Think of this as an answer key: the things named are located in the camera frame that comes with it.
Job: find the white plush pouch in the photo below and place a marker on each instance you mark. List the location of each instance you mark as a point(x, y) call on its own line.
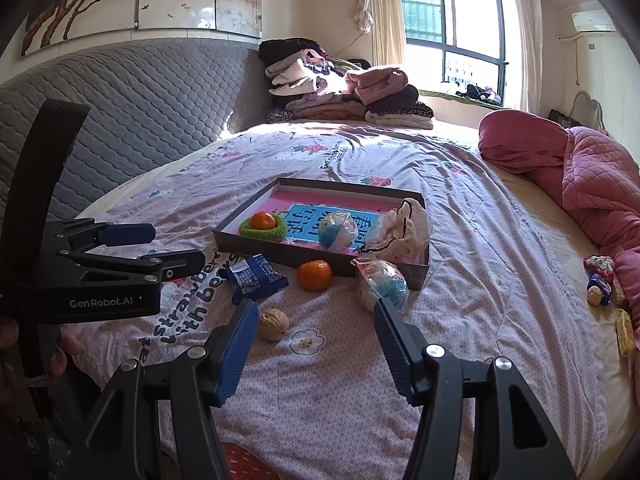
point(400, 235)

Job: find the brown walnut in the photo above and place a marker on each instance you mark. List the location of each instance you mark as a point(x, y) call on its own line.
point(273, 324)

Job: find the pink quilted blanket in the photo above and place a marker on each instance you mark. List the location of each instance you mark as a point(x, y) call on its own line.
point(592, 177)

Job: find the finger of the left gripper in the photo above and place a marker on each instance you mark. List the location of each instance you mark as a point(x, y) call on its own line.
point(78, 268)
point(81, 235)

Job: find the cream curtain right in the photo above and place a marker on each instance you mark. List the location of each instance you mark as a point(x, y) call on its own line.
point(531, 27)

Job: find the white air conditioner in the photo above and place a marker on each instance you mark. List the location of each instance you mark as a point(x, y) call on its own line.
point(586, 22)

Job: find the window with dark frame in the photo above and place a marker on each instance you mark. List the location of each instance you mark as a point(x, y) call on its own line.
point(460, 44)

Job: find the grey quilted headboard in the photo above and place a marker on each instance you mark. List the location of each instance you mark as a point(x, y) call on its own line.
point(151, 102)

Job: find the small colourful doll toy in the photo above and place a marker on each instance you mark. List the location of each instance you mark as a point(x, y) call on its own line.
point(603, 288)

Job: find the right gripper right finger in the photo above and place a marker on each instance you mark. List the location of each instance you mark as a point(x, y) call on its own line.
point(513, 437)

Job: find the pink children's book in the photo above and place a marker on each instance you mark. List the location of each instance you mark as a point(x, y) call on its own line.
point(304, 211)

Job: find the orange mandarin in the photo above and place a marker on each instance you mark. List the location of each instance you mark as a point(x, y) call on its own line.
point(315, 275)
point(263, 220)

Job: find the cream curtain left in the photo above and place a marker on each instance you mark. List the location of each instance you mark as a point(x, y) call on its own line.
point(384, 22)

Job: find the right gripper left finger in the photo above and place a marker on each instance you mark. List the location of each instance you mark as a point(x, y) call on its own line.
point(123, 437)

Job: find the strawberry print quilt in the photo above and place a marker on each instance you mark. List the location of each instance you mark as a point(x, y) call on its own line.
point(320, 403)

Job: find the cream curtain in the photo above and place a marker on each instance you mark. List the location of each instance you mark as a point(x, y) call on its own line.
point(384, 22)
point(531, 27)

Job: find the person's left hand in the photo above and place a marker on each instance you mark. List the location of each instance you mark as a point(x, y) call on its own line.
point(68, 345)

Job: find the blue egg toy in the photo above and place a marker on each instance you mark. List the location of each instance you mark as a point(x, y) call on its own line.
point(337, 231)

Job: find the blue snack packet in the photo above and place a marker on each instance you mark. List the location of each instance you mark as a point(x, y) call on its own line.
point(253, 278)

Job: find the pile of folded clothes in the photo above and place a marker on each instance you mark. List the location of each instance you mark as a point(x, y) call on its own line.
point(306, 84)

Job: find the dark cardboard box tray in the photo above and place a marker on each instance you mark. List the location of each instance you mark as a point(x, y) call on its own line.
point(294, 255)

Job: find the red white egg toy wrapper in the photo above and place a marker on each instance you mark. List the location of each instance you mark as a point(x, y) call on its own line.
point(380, 280)

